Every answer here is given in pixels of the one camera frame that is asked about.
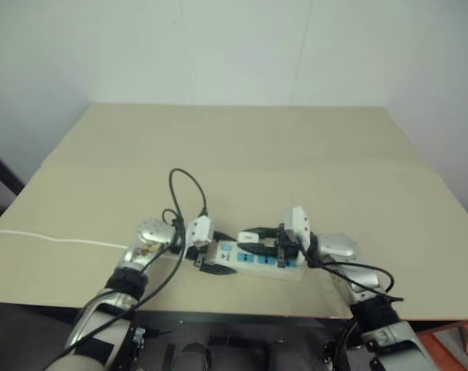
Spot white power strip blue sockets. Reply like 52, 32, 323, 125
205, 237, 306, 281

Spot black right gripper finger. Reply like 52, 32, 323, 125
236, 242, 278, 257
244, 226, 281, 239

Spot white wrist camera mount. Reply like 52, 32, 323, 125
282, 206, 312, 252
187, 216, 213, 246

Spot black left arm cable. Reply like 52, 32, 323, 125
55, 167, 210, 360

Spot grey cloth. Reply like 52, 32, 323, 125
433, 323, 468, 361

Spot dark rounded shape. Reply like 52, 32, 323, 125
166, 342, 216, 371

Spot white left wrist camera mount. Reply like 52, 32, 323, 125
187, 216, 213, 246

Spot white power strip cord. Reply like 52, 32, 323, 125
0, 228, 131, 249

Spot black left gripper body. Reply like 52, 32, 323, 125
193, 243, 220, 274

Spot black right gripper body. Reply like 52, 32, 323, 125
273, 223, 299, 270

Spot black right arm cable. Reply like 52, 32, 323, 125
301, 231, 405, 306

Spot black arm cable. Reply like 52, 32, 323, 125
55, 167, 210, 360
301, 231, 405, 306

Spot orange object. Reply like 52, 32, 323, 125
414, 318, 468, 371

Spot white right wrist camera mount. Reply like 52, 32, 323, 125
282, 206, 312, 252

